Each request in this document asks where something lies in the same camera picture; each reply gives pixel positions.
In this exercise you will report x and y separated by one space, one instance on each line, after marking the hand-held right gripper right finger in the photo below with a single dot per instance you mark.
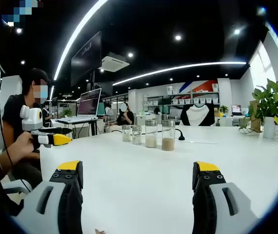
226 207

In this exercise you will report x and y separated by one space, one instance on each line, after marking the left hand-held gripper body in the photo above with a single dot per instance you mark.
30 122

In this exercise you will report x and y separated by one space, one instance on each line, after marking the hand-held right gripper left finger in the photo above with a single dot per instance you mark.
46 200

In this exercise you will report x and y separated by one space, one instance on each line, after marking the small glass seasoning bottle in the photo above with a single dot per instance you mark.
126 136
137 139

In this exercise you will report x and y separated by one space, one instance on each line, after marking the tall seasoning bottle brown granules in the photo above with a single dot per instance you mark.
168 145

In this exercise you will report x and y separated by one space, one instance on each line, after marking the tall seasoning bottle white powder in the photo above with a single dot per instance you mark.
151 142

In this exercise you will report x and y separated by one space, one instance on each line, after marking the person's left hand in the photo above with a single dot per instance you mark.
23 146

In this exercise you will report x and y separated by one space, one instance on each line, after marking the small green plant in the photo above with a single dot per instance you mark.
224 109
67 112

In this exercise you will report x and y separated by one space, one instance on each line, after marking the black laptop stand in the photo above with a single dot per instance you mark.
80 121

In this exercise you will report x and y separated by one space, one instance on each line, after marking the white laptop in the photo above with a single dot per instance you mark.
89 102

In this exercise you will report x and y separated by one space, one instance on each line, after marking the curved ceiling light strip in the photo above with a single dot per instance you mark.
55 75
226 63

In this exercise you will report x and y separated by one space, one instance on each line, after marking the black hanging monitor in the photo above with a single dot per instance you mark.
86 58

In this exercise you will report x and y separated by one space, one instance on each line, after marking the ceiling air conditioner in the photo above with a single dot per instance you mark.
113 63

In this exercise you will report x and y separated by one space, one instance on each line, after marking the white shirt with black sleeves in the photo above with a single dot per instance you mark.
197 114

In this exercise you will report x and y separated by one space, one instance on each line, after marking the laptop with pink screen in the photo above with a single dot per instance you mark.
236 109

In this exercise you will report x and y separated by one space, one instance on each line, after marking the tall cardboard box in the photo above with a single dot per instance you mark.
254 107

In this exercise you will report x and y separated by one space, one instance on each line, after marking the grey storage shelf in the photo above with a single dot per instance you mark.
158 97

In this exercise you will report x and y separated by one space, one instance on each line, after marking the row of white storage bins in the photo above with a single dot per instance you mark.
202 100

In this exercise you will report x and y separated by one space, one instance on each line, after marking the potted green plant white pot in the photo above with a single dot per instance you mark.
272 102

